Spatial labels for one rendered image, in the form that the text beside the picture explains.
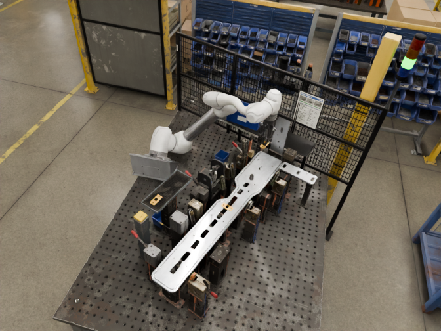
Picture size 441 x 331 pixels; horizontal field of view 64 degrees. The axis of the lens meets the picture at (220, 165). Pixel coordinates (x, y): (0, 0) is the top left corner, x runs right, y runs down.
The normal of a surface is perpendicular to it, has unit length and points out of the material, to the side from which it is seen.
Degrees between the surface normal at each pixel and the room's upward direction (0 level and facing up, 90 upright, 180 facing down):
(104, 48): 90
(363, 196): 0
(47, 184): 0
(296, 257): 0
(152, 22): 91
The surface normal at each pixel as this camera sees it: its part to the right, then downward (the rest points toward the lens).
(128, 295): 0.06, -0.71
